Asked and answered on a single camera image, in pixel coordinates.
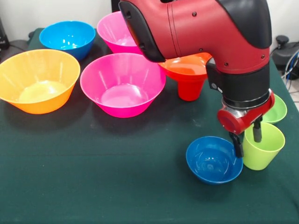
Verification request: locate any black pedestal foot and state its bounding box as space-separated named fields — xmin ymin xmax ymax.
xmin=0 ymin=31 xmax=36 ymax=62
xmin=271 ymin=35 xmax=299 ymax=70

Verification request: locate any small dark blue bowl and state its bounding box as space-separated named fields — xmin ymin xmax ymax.
xmin=185 ymin=136 xmax=244 ymax=186

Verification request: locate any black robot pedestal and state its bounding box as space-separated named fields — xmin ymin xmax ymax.
xmin=111 ymin=0 xmax=122 ymax=14

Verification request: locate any black device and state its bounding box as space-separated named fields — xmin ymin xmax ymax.
xmin=0 ymin=17 xmax=10 ymax=50

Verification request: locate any lime green plastic cup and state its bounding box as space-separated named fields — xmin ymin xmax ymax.
xmin=242 ymin=121 xmax=286 ymax=171

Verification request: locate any dark green table cloth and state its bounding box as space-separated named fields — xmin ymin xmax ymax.
xmin=0 ymin=28 xmax=299 ymax=224

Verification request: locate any red plastic cup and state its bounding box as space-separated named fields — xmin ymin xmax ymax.
xmin=178 ymin=80 xmax=204 ymax=102

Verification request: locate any cable bundle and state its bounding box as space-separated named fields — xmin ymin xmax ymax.
xmin=280 ymin=50 xmax=299 ymax=94

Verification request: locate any light blue bowl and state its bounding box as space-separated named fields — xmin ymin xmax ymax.
xmin=39 ymin=21 xmax=96 ymax=62

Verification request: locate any small green bowl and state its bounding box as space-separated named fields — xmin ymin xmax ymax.
xmin=263 ymin=94 xmax=288 ymax=125

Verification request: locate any red-orange wide bowl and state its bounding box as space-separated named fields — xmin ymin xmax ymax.
xmin=158 ymin=52 xmax=213 ymax=83

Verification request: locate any large pink bowl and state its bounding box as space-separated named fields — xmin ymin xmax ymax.
xmin=96 ymin=11 xmax=143 ymax=55
xmin=79 ymin=52 xmax=167 ymax=119

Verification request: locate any large orange bowl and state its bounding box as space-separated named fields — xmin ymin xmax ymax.
xmin=0 ymin=49 xmax=81 ymax=115

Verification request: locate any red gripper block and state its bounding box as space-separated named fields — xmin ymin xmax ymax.
xmin=217 ymin=90 xmax=276 ymax=158

